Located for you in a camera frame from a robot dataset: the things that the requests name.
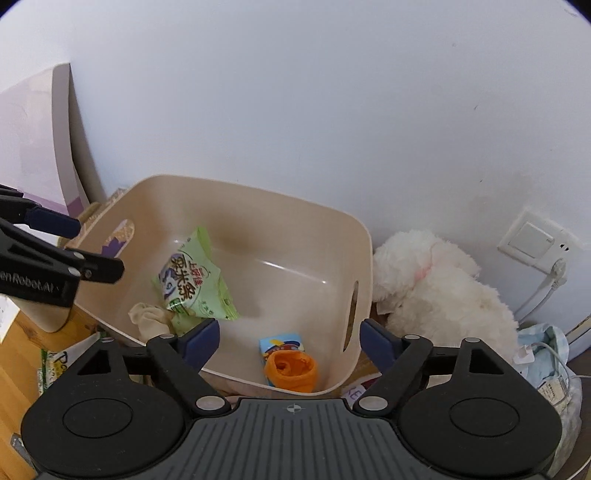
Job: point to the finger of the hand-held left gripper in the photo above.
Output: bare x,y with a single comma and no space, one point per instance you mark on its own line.
99,270
51,221

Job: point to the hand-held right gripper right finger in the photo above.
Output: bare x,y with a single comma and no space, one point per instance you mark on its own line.
371,333

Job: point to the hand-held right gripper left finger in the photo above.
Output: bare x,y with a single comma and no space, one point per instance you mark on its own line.
204,337

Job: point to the beige plastic storage basin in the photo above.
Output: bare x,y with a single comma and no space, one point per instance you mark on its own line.
277,240

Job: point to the cream cylinder bottle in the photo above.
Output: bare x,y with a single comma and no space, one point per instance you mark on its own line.
41,318

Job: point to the brown cardboard box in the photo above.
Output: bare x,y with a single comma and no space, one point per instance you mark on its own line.
92,212

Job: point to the white paper sheet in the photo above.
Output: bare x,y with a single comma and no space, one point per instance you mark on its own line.
7,318

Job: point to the white printed bag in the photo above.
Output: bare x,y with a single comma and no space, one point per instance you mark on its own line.
358,390

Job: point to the cream sock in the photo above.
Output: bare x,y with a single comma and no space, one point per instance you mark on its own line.
147,318

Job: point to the green snack packet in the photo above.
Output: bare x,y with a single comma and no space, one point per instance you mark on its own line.
194,277

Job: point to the small blue carton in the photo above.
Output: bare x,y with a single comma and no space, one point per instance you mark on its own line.
281,342

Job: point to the white plush toy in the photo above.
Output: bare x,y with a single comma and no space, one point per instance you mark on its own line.
438,286

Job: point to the green and white packet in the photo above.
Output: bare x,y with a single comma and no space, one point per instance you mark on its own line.
60,364

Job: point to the orange sock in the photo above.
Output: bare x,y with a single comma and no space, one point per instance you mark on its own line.
291,369

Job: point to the pale blue plastic bag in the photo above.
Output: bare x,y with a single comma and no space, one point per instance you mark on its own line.
568,415

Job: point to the white wall socket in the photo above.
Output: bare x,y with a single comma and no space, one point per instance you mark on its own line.
526,240

